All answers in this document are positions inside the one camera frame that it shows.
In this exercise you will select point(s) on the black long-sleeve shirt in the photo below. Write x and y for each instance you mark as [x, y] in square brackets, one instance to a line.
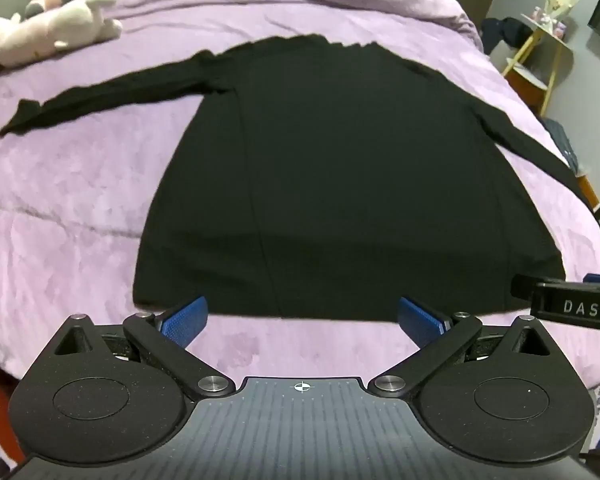
[340, 185]

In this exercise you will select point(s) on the yellow-legged side table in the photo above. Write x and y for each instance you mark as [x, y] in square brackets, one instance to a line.
[542, 55]

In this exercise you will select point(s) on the orange cloth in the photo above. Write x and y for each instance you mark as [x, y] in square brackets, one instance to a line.
[0, 405]

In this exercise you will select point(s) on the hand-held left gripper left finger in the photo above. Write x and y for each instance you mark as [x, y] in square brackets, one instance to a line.
[184, 321]

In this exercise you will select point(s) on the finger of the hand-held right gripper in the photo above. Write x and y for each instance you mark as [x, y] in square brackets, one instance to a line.
[545, 284]

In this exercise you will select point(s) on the purple bed blanket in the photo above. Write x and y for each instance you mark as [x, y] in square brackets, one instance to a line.
[80, 200]

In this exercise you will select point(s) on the dark clothes pile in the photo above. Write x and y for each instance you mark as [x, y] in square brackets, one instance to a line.
[505, 32]

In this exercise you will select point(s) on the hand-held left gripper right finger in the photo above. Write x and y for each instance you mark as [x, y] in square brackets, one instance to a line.
[419, 321]

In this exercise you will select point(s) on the white plush toy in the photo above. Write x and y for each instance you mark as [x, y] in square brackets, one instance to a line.
[45, 25]

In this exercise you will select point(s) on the small pink figurines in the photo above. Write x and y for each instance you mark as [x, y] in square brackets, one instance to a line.
[547, 20]

